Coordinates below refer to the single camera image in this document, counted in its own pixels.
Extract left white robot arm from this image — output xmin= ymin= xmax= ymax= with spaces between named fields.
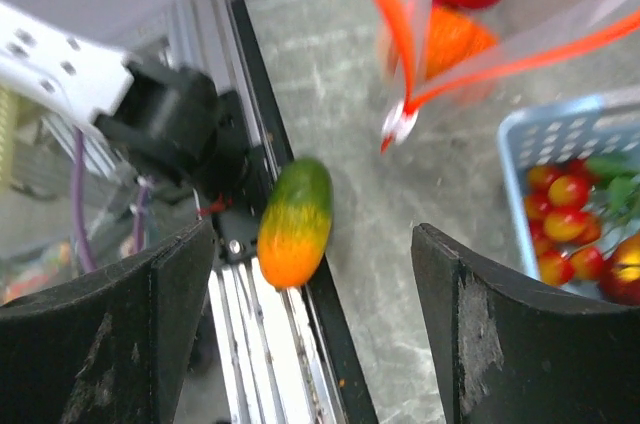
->
xmin=1 ymin=4 xmax=220 ymax=184

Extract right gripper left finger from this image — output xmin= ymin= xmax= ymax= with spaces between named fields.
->
xmin=1 ymin=221 xmax=214 ymax=423

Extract clear orange zip bag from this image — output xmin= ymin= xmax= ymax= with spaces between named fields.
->
xmin=372 ymin=0 xmax=639 ymax=147

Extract loose wires under table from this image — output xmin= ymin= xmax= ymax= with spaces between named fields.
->
xmin=69 ymin=128 xmax=236 ymax=275

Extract aluminium rail frame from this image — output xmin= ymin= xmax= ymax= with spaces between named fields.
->
xmin=39 ymin=0 xmax=381 ymax=424

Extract light blue plastic basket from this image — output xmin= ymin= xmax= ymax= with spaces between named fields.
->
xmin=498 ymin=89 xmax=639 ymax=301

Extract dark purple mangosteen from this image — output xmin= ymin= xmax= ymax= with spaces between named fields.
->
xmin=598 ymin=233 xmax=639 ymax=306

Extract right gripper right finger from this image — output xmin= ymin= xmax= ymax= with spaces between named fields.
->
xmin=411 ymin=224 xmax=639 ymax=423

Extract cherry cluster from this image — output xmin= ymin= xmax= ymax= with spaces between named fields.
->
xmin=523 ymin=159 xmax=605 ymax=287

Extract orange green mango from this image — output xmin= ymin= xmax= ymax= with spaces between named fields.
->
xmin=257 ymin=157 xmax=333 ymax=289

